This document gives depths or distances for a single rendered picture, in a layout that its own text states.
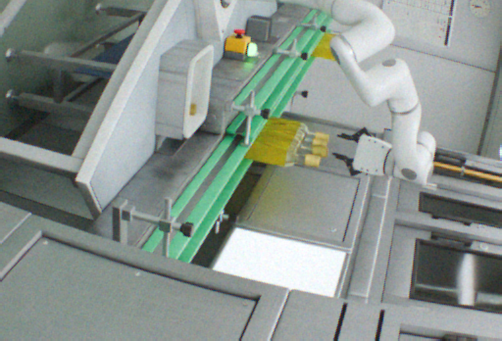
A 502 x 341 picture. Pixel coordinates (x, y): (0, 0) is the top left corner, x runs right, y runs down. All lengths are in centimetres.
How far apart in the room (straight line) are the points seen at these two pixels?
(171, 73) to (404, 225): 88
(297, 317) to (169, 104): 86
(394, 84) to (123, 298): 88
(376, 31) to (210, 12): 50
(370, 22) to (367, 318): 84
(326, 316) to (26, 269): 49
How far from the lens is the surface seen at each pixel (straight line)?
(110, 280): 105
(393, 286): 179
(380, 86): 157
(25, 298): 102
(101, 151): 146
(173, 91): 169
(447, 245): 203
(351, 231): 190
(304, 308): 102
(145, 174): 167
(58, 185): 204
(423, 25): 782
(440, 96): 809
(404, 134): 166
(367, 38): 160
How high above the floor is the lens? 132
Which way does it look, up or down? 11 degrees down
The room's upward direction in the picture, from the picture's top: 103 degrees clockwise
